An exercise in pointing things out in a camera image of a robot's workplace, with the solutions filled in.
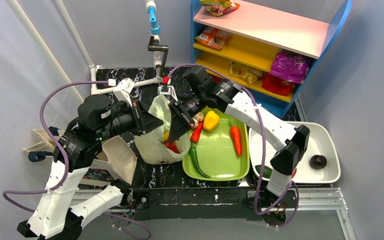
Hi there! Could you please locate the red strawberry fruit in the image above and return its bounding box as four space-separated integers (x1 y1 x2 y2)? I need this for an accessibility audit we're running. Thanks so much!
164 141 180 154

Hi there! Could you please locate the translucent white plastic bag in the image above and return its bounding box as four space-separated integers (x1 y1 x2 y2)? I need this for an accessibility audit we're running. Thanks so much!
134 95 191 165

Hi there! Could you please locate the beige canvas tote bag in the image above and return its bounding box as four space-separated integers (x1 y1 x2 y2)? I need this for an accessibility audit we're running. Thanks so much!
22 129 137 187

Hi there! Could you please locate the yellow banana bunch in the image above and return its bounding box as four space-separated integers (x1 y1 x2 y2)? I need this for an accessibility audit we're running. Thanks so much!
162 130 170 142

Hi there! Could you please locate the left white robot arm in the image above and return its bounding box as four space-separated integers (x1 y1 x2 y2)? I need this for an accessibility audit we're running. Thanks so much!
17 94 163 240

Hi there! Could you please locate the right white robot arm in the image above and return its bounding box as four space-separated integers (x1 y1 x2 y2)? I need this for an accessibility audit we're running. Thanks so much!
168 63 310 197

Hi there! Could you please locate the red snack bag left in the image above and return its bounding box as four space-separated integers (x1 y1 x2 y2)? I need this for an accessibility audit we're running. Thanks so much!
212 75 224 84

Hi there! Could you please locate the red snack bag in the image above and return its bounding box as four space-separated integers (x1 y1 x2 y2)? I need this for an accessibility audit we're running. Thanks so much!
212 75 224 84
261 73 296 97

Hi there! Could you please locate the yellow snack bag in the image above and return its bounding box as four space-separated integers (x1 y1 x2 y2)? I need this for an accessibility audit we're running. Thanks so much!
228 61 264 85

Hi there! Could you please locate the orange snack bag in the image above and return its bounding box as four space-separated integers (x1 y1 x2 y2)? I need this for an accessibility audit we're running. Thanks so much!
194 26 231 50

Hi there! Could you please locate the red snack bag right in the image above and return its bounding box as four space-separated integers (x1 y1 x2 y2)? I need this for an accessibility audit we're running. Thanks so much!
261 73 296 97

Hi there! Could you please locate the purple snack bag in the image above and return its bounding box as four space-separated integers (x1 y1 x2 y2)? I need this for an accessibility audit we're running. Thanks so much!
269 50 313 84

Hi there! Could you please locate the garlic bulb lower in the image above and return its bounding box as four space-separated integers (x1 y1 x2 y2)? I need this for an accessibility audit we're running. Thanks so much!
192 119 199 129

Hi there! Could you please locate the garlic bulb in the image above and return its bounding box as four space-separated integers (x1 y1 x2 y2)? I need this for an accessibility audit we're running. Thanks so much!
193 112 205 122
192 119 199 129

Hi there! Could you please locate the red chili pepper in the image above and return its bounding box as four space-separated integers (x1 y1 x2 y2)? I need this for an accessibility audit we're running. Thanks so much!
190 121 204 143

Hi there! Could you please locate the garlic bulb upper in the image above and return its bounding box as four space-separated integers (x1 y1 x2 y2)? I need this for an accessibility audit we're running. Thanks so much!
193 112 205 122

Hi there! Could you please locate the green chili pepper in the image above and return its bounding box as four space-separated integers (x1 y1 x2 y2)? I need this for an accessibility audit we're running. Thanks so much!
188 143 211 179

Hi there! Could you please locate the yellow bell pepper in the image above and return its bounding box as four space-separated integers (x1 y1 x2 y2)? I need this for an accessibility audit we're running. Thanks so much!
203 110 220 132

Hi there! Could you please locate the green plastic tray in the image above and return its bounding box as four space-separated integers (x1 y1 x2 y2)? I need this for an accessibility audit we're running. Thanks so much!
182 109 250 182

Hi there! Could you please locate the orange carrot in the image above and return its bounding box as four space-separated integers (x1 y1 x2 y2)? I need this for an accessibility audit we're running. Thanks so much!
229 118 243 157

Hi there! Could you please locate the colourful shelf unit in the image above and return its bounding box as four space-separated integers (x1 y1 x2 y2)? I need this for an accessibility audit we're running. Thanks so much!
190 0 353 118

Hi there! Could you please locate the dark green avocado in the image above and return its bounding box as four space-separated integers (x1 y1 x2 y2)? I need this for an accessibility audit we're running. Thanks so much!
255 164 273 179

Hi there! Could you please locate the red apple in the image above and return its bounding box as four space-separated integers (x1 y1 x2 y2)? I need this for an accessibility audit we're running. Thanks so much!
291 168 297 178

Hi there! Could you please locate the dark mangosteen fruit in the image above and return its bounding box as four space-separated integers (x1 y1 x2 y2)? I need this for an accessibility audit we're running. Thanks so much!
309 154 328 170

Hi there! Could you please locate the white plastic tray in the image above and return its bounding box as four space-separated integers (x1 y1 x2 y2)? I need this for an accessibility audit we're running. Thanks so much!
248 121 341 184

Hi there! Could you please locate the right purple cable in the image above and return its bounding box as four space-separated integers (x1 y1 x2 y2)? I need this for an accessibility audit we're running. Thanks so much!
167 63 301 229

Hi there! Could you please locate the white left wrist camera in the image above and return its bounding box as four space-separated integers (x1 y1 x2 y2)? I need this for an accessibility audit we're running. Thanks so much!
108 78 135 107

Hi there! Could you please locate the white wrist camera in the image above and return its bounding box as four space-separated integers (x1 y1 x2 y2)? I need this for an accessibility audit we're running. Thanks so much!
157 76 178 102
108 78 135 107

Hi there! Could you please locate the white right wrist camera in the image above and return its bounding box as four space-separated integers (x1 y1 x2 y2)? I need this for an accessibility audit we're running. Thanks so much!
157 76 178 102

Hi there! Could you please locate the white pvc pipe frame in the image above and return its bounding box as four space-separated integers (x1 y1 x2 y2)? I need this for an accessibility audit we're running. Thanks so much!
5 0 168 104

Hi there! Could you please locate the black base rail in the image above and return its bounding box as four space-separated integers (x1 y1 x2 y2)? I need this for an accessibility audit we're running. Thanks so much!
100 185 299 222

